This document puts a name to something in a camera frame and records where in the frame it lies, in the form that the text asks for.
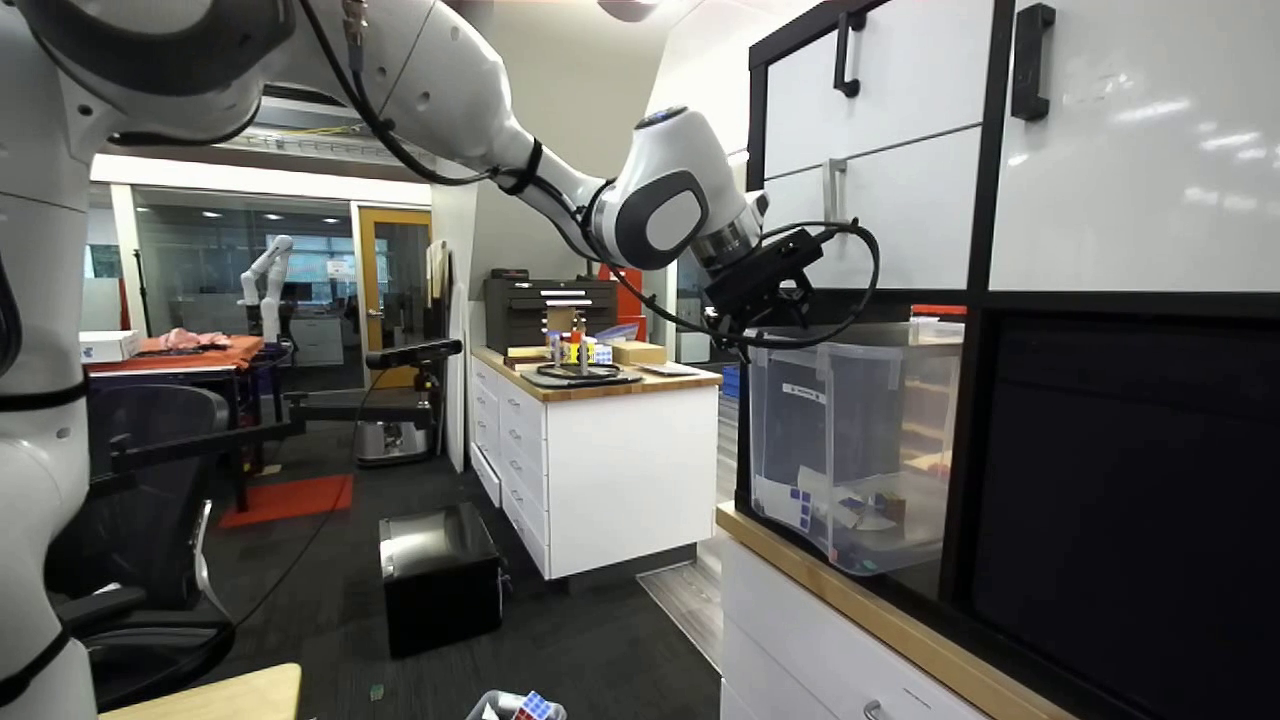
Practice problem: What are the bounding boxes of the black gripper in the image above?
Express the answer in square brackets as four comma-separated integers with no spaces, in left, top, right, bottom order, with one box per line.
[696,226,826,352]

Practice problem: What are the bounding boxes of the clear plastic storage container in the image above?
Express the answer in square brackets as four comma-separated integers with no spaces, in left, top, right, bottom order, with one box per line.
[740,302,967,584]

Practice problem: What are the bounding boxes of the white island cabinet wooden top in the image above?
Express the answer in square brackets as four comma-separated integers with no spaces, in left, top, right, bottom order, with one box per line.
[463,350,723,584]

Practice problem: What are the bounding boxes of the white drawer cabinet wooden top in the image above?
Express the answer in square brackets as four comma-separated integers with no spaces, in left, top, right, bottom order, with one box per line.
[718,506,1072,720]

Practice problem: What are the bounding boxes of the black framed white door cabinet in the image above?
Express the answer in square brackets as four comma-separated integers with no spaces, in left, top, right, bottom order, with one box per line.
[713,0,1280,720]

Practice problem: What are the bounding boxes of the small wooden box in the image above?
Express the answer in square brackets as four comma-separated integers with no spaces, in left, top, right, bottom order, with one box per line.
[613,340,674,373]

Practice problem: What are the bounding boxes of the colourful toys on tray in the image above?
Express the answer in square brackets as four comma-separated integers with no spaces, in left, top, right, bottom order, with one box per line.
[543,317,601,377]

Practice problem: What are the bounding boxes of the round grey tray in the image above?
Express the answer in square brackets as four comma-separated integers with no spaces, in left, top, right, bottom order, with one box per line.
[517,362,648,391]

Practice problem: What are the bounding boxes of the black printer appliance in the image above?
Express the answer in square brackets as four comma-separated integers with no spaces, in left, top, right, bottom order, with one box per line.
[480,268,621,352]

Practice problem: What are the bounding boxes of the black horizontal metal bar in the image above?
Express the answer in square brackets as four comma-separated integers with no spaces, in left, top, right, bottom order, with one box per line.
[106,338,468,474]

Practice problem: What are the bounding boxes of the black cube ottoman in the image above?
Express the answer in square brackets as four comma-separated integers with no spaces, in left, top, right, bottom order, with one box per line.
[376,501,514,661]

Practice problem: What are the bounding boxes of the white bin of puzzle cubes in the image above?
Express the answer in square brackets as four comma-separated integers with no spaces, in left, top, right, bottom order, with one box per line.
[463,685,572,720]

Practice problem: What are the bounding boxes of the orange floor mat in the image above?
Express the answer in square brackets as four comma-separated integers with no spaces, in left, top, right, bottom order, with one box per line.
[216,474,362,535]

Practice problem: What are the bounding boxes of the red covered work table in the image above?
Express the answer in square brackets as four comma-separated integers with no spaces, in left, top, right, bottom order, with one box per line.
[79,330,282,511]

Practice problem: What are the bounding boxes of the black mesh office chair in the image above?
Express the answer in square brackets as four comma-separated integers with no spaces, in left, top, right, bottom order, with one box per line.
[45,377,243,712]

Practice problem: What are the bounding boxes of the light wooden table corner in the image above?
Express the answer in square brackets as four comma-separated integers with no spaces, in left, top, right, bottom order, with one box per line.
[97,661,309,720]

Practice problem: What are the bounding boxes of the grey cabinet door handle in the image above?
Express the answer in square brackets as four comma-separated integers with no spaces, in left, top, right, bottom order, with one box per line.
[826,156,853,226]

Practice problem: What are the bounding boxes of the black cabinet door handle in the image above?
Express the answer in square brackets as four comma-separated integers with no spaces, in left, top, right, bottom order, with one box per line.
[1008,0,1060,125]
[833,8,870,100]

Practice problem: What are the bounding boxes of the yellow door frame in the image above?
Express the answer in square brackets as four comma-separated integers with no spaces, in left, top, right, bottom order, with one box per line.
[347,199,436,391]

